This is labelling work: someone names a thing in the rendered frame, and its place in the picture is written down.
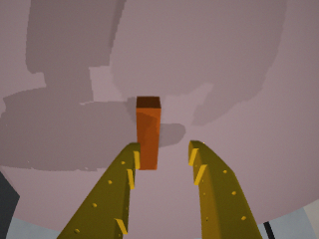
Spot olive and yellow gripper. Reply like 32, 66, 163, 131
57, 140, 262, 239

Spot orange rod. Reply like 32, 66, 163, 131
136, 97, 161, 170

